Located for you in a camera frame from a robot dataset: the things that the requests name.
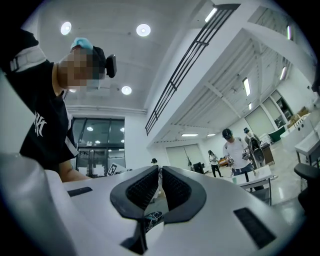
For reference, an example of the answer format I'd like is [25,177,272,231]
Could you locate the blue face mask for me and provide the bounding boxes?
[86,77,101,91]

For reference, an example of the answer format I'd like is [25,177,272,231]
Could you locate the black framed glass doors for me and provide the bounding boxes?
[71,117,126,179]

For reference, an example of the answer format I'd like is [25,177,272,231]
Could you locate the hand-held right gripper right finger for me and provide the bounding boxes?
[161,165,208,225]

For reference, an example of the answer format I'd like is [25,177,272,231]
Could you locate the teal hair cap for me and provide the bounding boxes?
[70,37,94,51]

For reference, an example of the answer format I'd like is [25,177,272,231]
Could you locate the person's head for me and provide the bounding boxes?
[51,37,108,93]

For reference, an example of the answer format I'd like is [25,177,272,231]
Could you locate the black cabinet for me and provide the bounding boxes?
[192,161,205,175]

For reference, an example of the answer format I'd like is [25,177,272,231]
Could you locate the black mezzanine railing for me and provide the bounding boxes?
[144,3,241,137]

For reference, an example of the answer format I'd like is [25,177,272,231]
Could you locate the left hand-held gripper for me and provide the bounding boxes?
[106,162,128,178]

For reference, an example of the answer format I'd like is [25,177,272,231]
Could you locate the dark green tub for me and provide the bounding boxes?
[268,125,286,144]

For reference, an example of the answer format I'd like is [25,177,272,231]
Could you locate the person's black printed t-shirt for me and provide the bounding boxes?
[0,28,80,177]

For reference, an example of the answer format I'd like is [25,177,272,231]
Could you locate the person's left forearm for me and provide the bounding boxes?
[59,159,93,184]

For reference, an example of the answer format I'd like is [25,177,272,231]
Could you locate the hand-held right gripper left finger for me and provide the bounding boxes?
[109,164,160,220]

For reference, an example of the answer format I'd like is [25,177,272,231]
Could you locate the grey backpack strap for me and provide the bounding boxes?
[9,46,48,74]

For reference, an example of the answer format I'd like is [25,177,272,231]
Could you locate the wooden desk white top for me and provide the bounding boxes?
[259,143,276,166]

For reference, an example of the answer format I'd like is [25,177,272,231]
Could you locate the white counter block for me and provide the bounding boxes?
[279,109,316,141]

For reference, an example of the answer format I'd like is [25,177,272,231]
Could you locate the black bag with cables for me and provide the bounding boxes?
[144,210,164,234]

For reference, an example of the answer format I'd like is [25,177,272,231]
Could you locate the black head-worn camera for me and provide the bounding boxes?
[105,54,118,79]

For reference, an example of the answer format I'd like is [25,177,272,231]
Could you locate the black office chair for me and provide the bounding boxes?
[293,162,320,217]

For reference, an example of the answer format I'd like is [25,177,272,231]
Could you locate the white table black frame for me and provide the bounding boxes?
[231,164,274,205]

